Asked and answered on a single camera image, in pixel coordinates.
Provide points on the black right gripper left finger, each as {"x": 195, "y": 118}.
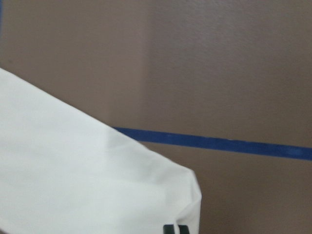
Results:
{"x": 168, "y": 229}

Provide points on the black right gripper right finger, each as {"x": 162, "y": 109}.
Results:
{"x": 184, "y": 229}

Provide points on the white long-sleeve cat shirt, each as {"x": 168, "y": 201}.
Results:
{"x": 64, "y": 172}

